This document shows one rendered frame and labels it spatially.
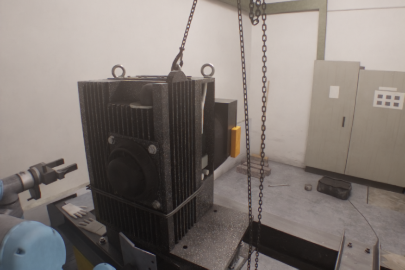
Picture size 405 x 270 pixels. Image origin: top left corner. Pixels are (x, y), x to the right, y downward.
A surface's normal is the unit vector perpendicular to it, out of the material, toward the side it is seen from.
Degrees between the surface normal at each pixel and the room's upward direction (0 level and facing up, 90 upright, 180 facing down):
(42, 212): 90
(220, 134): 90
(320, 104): 90
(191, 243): 0
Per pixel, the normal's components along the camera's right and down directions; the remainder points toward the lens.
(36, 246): 0.98, -0.08
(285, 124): -0.60, 0.18
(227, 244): 0.00, -0.97
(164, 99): 0.88, 0.11
